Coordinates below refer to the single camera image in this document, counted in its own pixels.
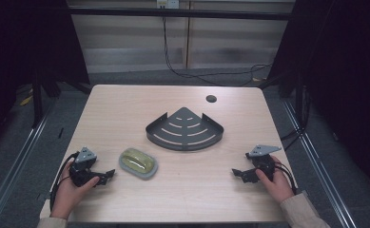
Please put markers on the yellow soap bar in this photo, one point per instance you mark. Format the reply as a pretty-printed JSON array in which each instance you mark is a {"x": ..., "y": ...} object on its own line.
[{"x": 137, "y": 161}]

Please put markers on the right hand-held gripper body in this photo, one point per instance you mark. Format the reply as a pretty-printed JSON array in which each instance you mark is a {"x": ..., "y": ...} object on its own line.
[{"x": 263, "y": 161}]

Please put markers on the black table grommet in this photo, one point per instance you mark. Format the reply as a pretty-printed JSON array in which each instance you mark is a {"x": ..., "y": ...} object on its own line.
[{"x": 211, "y": 98}]

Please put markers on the dark grey corner shelf rack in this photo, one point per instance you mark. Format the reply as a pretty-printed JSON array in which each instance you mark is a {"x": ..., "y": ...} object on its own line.
[{"x": 184, "y": 129}]

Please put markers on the white wall socket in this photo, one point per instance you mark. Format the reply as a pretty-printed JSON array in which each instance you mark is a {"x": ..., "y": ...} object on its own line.
[{"x": 168, "y": 3}]

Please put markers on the person's left hand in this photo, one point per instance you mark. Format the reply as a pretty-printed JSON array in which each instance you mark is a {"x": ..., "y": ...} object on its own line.
[{"x": 70, "y": 196}]

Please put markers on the person's right hand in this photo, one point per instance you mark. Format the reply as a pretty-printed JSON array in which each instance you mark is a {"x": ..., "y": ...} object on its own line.
[{"x": 277, "y": 185}]

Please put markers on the aluminium frame rail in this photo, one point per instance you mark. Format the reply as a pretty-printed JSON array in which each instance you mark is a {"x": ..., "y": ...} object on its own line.
[
  {"x": 319, "y": 164},
  {"x": 14, "y": 167}
]

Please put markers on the black metal stand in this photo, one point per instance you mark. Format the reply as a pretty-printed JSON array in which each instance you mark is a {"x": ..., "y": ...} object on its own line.
[{"x": 37, "y": 101}]

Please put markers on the black curtain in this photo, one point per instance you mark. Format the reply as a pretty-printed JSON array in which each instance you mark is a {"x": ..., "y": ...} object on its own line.
[
  {"x": 21, "y": 47},
  {"x": 341, "y": 63}
]

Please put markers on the black horizontal frame bar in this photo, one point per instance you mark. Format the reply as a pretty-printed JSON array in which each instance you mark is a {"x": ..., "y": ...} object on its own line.
[{"x": 179, "y": 13}]

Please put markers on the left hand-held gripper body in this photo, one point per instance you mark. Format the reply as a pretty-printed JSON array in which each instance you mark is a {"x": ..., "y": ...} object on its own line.
[{"x": 83, "y": 164}]

